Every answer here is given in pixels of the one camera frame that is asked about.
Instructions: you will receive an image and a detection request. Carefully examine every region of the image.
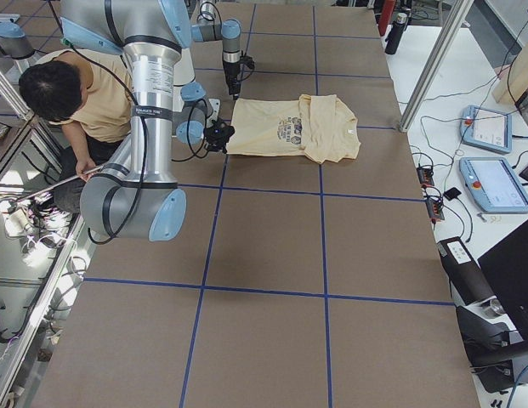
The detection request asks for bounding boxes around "black monitor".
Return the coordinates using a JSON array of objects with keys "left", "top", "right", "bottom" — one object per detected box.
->
[{"left": 478, "top": 220, "right": 528, "bottom": 338}]

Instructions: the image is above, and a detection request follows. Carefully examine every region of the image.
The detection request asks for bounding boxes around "wooden beam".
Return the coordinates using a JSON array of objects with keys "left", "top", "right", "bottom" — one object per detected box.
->
[{"left": 492, "top": 43, "right": 528, "bottom": 104}]

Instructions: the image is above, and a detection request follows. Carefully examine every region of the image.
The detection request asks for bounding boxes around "seated person beige shirt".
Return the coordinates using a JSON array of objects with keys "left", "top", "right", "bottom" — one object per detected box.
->
[{"left": 19, "top": 49, "right": 131, "bottom": 213}]

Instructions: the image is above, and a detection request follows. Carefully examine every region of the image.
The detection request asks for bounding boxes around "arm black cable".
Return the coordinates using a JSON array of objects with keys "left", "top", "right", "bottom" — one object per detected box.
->
[{"left": 71, "top": 46, "right": 218, "bottom": 245}]

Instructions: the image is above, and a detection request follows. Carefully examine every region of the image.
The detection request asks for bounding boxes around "red bottle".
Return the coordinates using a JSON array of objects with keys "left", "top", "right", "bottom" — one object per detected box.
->
[{"left": 378, "top": 0, "right": 396, "bottom": 37}]

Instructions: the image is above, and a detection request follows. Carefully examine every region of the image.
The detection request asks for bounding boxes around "upper orange black adapter box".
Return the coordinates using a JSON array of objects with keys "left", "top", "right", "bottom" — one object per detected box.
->
[{"left": 417, "top": 167, "right": 434, "bottom": 188}]

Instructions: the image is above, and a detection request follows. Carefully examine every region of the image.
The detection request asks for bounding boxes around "upper teach pendant tablet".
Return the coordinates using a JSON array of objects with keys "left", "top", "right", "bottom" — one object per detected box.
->
[{"left": 459, "top": 105, "right": 513, "bottom": 154}]

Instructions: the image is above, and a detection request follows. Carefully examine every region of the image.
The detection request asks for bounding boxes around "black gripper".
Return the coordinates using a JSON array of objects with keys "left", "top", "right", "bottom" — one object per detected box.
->
[
  {"left": 223, "top": 52, "right": 255, "bottom": 100},
  {"left": 203, "top": 119, "right": 235, "bottom": 153}
]

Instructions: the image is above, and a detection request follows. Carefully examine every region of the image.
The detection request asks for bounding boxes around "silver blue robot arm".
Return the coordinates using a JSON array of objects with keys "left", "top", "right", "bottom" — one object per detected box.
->
[
  {"left": 191, "top": 1, "right": 255, "bottom": 100},
  {"left": 61, "top": 1, "right": 241, "bottom": 241}
]

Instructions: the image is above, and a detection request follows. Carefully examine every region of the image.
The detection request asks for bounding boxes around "black water bottle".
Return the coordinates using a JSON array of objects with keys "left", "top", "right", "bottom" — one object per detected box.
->
[{"left": 384, "top": 13, "right": 408, "bottom": 55}]

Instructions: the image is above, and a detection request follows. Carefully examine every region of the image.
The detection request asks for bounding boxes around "black cylinder device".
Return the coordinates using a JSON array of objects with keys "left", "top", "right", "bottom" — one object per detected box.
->
[{"left": 436, "top": 237, "right": 494, "bottom": 304}]

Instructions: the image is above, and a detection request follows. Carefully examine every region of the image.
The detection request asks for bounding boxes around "long metal stick green handle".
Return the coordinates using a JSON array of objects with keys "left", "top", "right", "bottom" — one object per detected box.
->
[{"left": 14, "top": 164, "right": 105, "bottom": 203}]

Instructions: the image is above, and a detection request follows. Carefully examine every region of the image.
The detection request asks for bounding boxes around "lower orange black adapter box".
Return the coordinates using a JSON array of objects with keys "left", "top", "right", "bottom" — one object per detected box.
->
[{"left": 425, "top": 196, "right": 445, "bottom": 224}]

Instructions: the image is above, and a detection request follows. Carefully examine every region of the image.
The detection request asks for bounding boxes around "lower teach pendant tablet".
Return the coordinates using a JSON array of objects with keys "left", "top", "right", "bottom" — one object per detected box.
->
[{"left": 458, "top": 157, "right": 528, "bottom": 214}]

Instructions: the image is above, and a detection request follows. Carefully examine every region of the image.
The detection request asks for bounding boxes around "beige long-sleeve printed shirt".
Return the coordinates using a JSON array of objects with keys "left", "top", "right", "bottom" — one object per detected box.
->
[{"left": 227, "top": 94, "right": 361, "bottom": 164}]

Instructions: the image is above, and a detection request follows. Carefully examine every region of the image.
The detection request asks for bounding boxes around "small black square device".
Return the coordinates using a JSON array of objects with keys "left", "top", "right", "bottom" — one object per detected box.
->
[{"left": 443, "top": 187, "right": 462, "bottom": 201}]

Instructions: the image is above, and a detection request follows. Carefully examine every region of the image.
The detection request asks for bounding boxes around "aluminium frame post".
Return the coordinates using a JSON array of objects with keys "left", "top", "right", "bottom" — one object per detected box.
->
[{"left": 398, "top": 0, "right": 474, "bottom": 133}]

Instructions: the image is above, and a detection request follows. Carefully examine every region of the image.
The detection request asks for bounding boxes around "teach pendant tablet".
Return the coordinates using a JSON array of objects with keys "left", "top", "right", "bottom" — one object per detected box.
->
[
  {"left": 459, "top": 105, "right": 513, "bottom": 154},
  {"left": 458, "top": 157, "right": 528, "bottom": 214}
]

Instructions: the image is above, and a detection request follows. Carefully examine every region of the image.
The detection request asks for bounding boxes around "orange black adapter box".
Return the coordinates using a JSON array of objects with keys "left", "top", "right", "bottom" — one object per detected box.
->
[
  {"left": 417, "top": 167, "right": 434, "bottom": 188},
  {"left": 425, "top": 196, "right": 445, "bottom": 224}
]

